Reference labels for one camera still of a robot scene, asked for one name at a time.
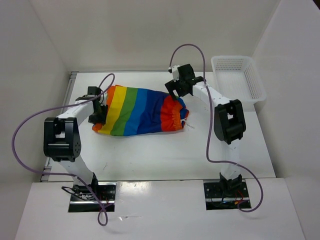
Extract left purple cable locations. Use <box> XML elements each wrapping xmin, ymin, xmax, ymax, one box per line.
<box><xmin>10</xmin><ymin>73</ymin><xmax>116</xmax><ymax>226</ymax></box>

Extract white plastic basket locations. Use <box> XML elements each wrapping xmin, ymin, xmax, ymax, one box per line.
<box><xmin>211</xmin><ymin>55</ymin><xmax>267</xmax><ymax>105</ymax></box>

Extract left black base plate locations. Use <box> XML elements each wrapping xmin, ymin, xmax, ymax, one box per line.
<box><xmin>61</xmin><ymin>181</ymin><xmax>117</xmax><ymax>213</ymax></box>

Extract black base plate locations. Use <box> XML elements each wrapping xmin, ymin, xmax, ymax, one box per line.
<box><xmin>61</xmin><ymin>181</ymin><xmax>117</xmax><ymax>213</ymax></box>
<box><xmin>203</xmin><ymin>181</ymin><xmax>252</xmax><ymax>211</ymax></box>

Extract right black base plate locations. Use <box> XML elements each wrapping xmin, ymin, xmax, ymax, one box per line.
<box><xmin>203</xmin><ymin>181</ymin><xmax>252</xmax><ymax>211</ymax></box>

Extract rainbow striped shorts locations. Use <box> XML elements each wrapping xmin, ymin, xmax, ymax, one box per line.
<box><xmin>92</xmin><ymin>85</ymin><xmax>189</xmax><ymax>137</ymax></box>

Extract aluminium table edge rail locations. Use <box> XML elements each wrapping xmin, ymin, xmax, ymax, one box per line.
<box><xmin>39</xmin><ymin>71</ymin><xmax>78</xmax><ymax>183</ymax></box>

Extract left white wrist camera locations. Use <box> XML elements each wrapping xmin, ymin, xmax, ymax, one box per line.
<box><xmin>100</xmin><ymin>92</ymin><xmax>108</xmax><ymax>106</ymax></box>

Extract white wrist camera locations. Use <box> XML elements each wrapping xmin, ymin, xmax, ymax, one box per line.
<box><xmin>100</xmin><ymin>92</ymin><xmax>108</xmax><ymax>106</ymax></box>
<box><xmin>168</xmin><ymin>64</ymin><xmax>180</xmax><ymax>82</ymax></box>

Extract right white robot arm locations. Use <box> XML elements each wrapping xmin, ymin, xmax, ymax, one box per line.
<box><xmin>165</xmin><ymin>64</ymin><xmax>246</xmax><ymax>197</ymax></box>

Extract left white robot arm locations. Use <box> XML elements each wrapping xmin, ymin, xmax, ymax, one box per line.
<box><xmin>43</xmin><ymin>86</ymin><xmax>108</xmax><ymax>200</ymax></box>

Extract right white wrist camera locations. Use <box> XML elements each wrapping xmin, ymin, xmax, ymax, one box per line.
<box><xmin>168</xmin><ymin>64</ymin><xmax>180</xmax><ymax>82</ymax></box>

